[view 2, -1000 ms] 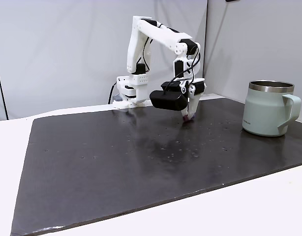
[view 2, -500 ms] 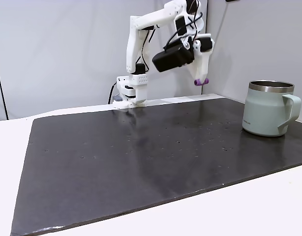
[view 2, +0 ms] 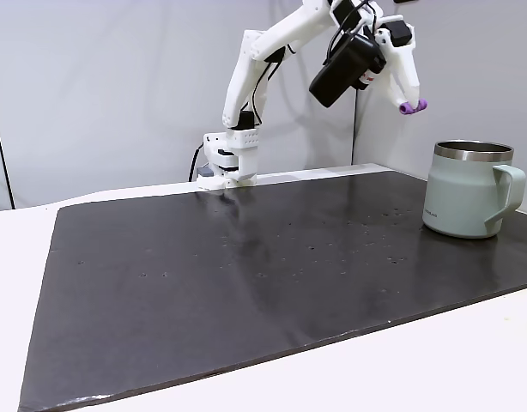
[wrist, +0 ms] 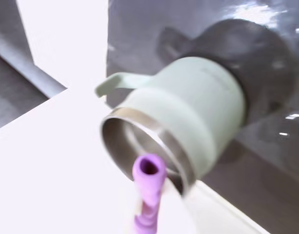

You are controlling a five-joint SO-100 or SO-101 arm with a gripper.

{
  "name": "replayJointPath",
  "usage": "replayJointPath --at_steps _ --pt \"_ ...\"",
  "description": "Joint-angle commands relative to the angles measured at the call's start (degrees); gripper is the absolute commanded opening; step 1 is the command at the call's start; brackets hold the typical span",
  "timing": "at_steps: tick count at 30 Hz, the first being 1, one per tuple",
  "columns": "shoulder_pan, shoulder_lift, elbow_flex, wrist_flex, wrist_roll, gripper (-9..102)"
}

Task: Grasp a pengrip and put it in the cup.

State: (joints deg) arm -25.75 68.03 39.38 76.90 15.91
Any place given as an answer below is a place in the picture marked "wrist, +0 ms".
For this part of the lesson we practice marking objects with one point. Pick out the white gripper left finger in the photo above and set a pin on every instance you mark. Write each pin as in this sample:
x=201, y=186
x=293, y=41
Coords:
x=117, y=214

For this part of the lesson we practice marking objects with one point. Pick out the purple rubber pen grip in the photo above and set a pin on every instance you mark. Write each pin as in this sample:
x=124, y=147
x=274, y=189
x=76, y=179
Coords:
x=149, y=185

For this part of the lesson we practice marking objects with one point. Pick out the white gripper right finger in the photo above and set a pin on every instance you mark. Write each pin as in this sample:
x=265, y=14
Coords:
x=175, y=214

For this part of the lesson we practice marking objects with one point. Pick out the pale green steel-lined cup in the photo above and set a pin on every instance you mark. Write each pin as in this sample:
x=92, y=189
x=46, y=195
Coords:
x=200, y=102

